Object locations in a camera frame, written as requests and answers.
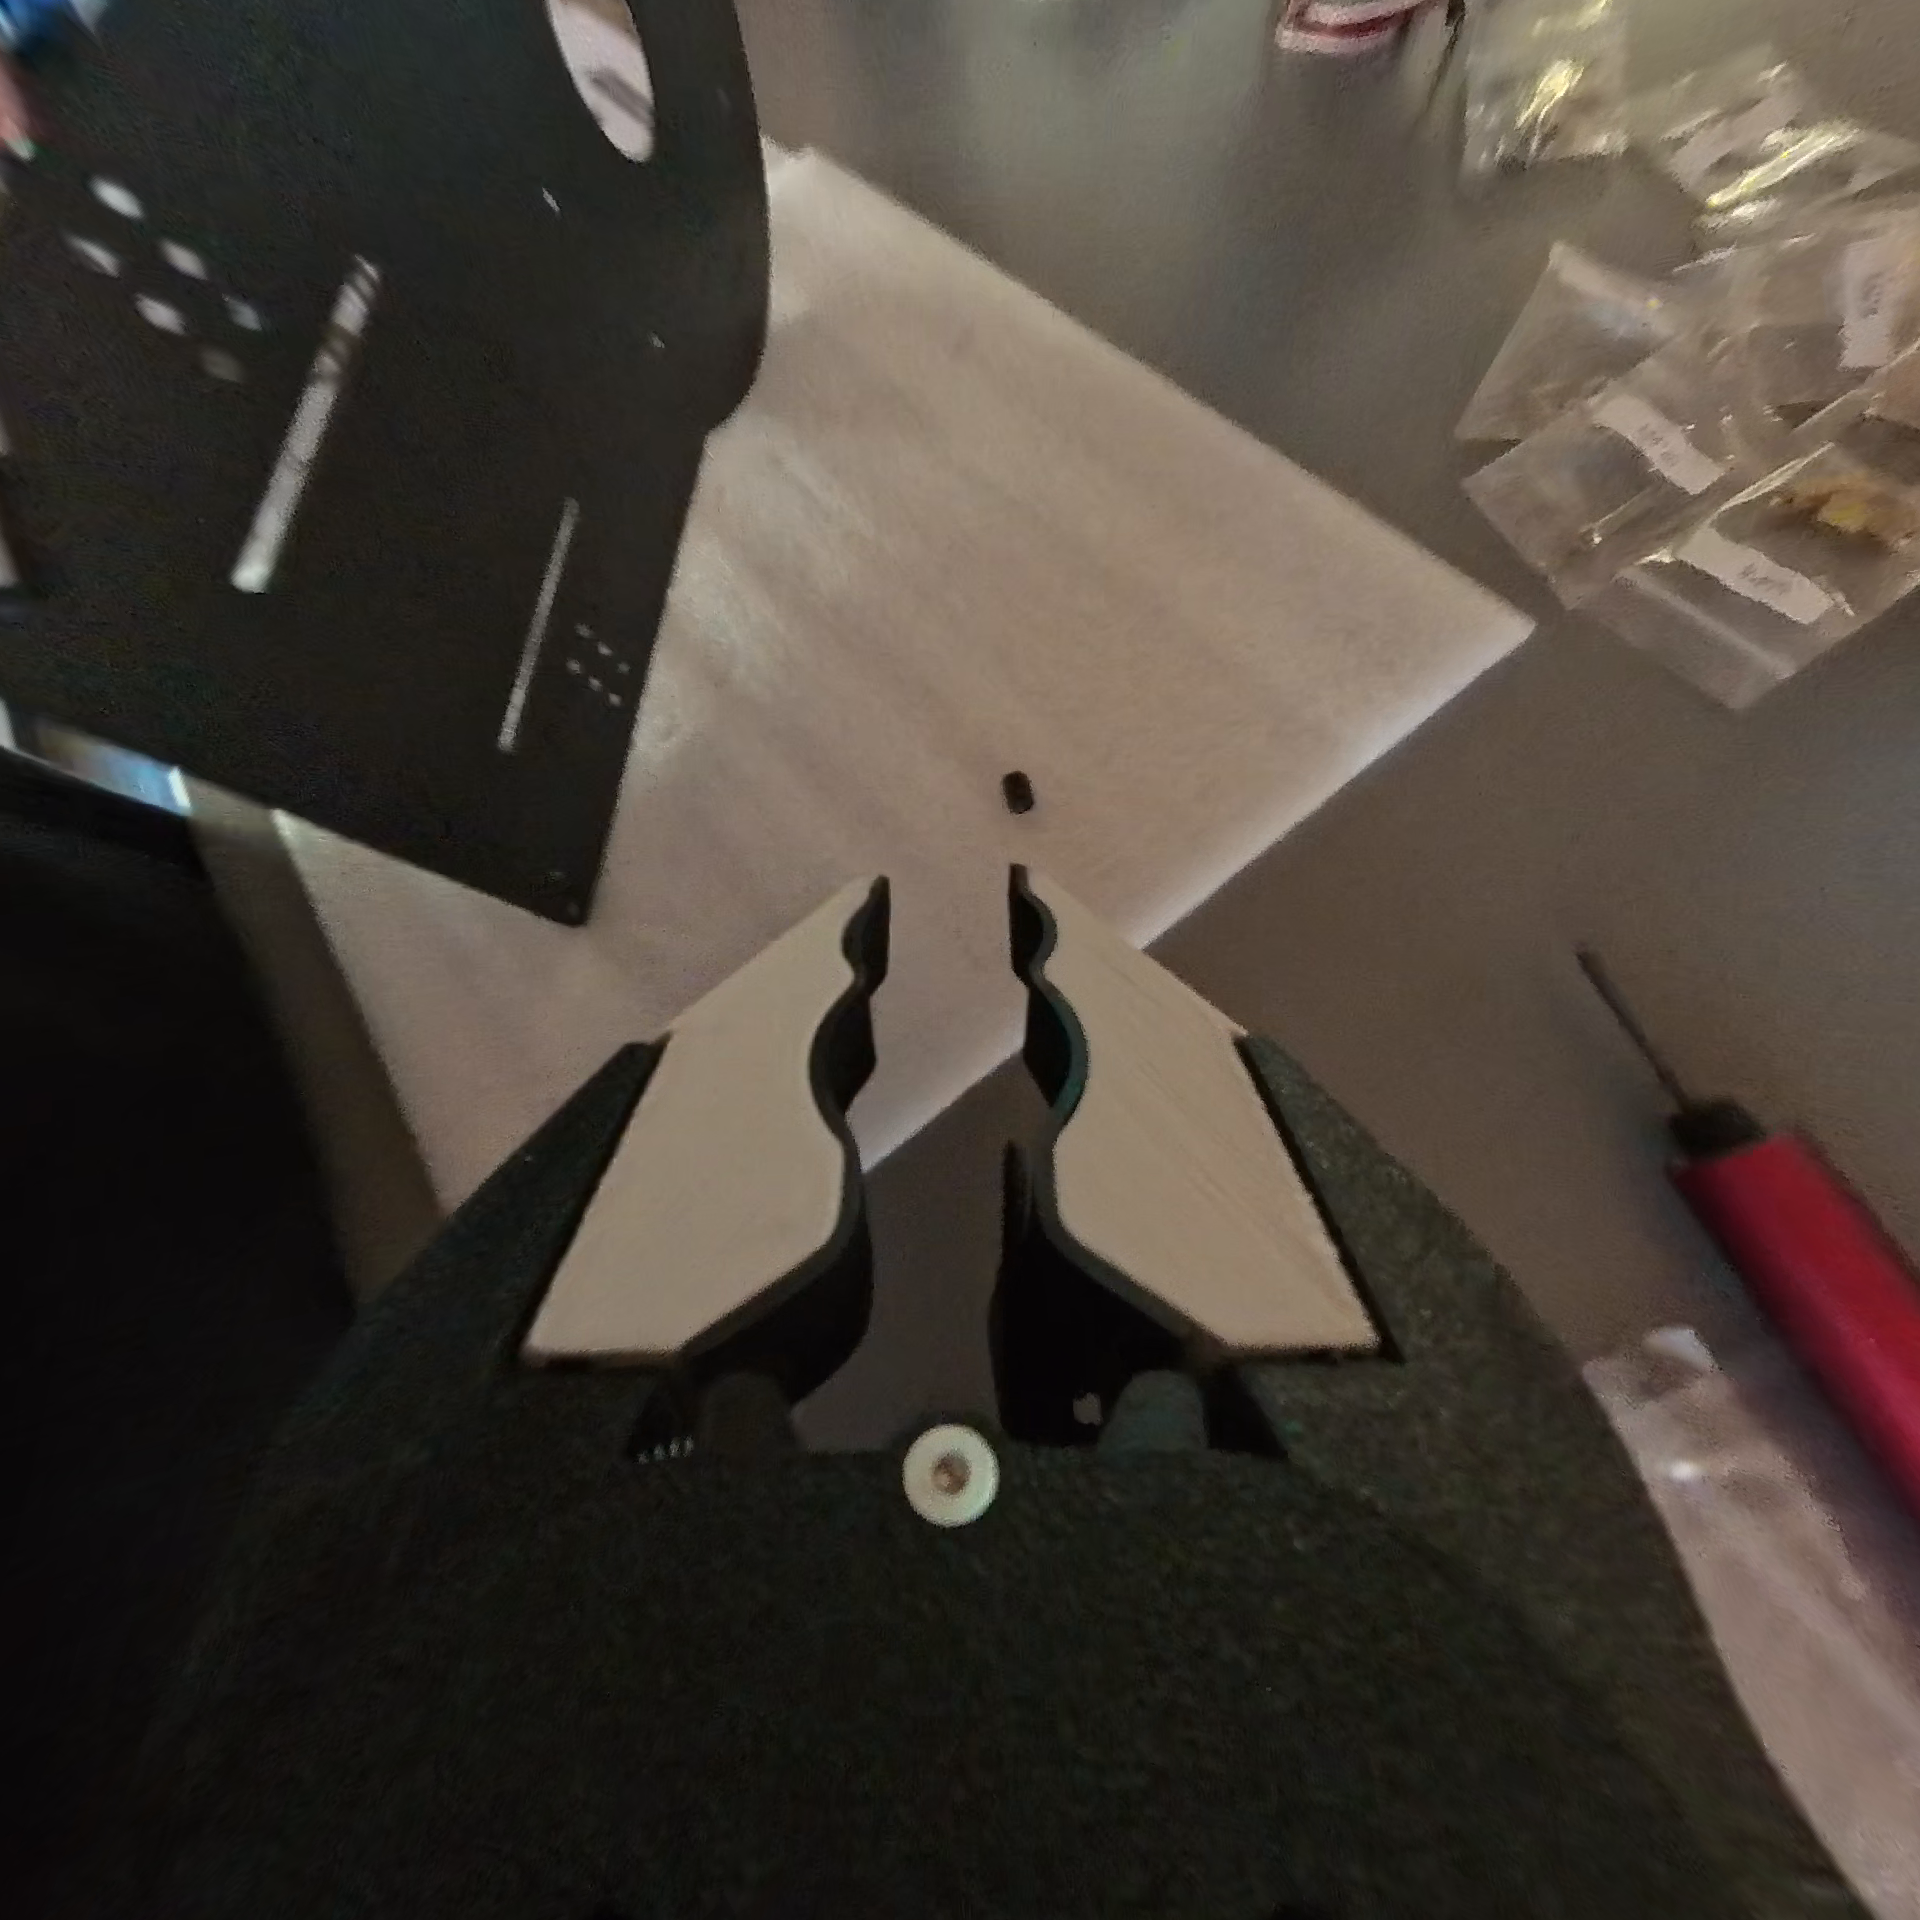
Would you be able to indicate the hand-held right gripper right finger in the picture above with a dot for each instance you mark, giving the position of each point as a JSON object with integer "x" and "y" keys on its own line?
{"x": 1201, "y": 1183}

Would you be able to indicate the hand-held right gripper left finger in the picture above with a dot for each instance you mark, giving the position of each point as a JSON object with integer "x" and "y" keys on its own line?
{"x": 704, "y": 1202}

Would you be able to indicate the small black standoff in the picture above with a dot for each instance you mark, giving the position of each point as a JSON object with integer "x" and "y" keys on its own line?
{"x": 1018, "y": 795}

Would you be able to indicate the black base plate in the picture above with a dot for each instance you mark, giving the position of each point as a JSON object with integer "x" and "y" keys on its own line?
{"x": 421, "y": 451}

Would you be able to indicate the person's black clothing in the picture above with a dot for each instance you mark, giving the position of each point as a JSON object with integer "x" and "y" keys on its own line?
{"x": 135, "y": 1275}

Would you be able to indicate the magenta electric screwdriver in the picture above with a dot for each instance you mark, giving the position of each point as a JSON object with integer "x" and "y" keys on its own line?
{"x": 1815, "y": 1275}

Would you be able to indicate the large clear plastic bag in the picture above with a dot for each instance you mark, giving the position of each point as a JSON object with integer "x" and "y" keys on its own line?
{"x": 1769, "y": 1529}

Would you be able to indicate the white foam sheet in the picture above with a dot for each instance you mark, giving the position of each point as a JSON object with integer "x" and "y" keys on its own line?
{"x": 1049, "y": 525}

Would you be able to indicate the pile of small screw bags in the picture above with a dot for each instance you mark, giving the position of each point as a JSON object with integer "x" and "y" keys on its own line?
{"x": 1695, "y": 495}

